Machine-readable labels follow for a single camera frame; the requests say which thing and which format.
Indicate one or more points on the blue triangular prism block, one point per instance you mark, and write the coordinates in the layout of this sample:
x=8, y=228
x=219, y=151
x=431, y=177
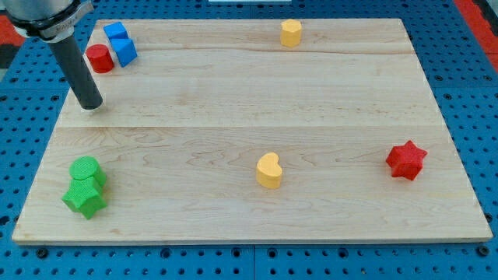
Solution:
x=125, y=50

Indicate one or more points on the blue cube block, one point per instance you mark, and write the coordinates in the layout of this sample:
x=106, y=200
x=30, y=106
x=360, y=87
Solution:
x=115, y=31

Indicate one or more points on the wooden board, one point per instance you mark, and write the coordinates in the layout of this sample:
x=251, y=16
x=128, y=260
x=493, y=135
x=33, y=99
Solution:
x=181, y=130

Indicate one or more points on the green cylinder block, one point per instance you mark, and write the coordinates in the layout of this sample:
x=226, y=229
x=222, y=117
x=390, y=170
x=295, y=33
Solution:
x=85, y=167

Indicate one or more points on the yellow heart block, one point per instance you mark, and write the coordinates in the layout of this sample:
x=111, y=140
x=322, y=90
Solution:
x=268, y=171

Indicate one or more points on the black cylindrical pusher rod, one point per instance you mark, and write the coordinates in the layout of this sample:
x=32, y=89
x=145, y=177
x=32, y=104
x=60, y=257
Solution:
x=69, y=57

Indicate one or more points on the red cylinder block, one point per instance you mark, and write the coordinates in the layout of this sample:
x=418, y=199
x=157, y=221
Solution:
x=99, y=58

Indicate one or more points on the green star block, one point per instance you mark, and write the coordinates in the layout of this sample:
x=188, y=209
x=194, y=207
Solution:
x=84, y=197

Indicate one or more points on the red star block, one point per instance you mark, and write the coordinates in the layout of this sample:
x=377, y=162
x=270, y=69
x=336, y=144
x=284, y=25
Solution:
x=406, y=160

